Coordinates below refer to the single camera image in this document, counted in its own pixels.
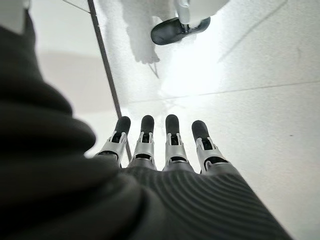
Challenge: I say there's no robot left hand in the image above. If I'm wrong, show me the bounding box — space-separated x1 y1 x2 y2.
0 0 294 240

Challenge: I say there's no black robot left foot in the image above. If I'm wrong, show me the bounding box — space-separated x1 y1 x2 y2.
150 15 212 46

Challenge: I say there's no dark cabinet plinth strip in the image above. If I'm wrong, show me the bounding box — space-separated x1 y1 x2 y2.
87 0 133 162

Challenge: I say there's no white cabinet door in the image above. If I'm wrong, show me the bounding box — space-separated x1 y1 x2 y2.
29 0 121 156

